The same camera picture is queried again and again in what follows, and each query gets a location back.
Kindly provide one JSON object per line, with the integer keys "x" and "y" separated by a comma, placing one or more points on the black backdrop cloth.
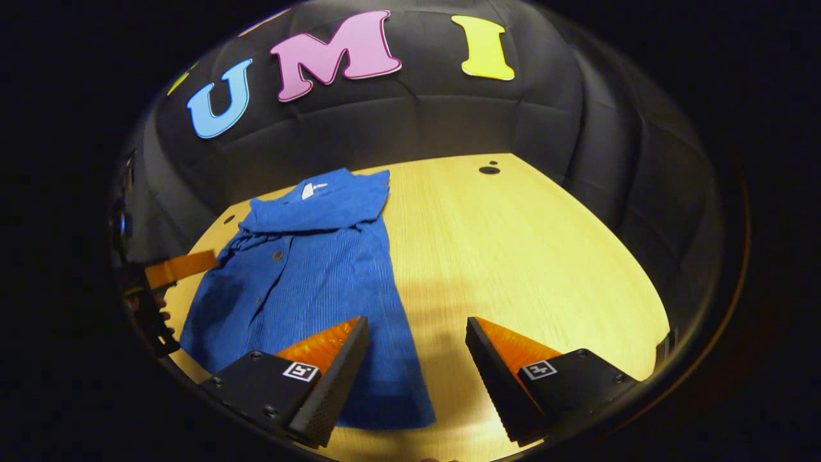
{"x": 417, "y": 122}

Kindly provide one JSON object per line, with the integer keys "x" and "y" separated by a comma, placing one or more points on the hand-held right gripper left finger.
{"x": 337, "y": 378}

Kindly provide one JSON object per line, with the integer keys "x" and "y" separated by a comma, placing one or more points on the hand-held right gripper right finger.
{"x": 497, "y": 378}

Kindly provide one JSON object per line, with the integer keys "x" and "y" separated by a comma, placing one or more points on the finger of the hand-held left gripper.
{"x": 183, "y": 267}

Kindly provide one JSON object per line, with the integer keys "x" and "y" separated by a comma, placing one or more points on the blue jacket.
{"x": 321, "y": 276}

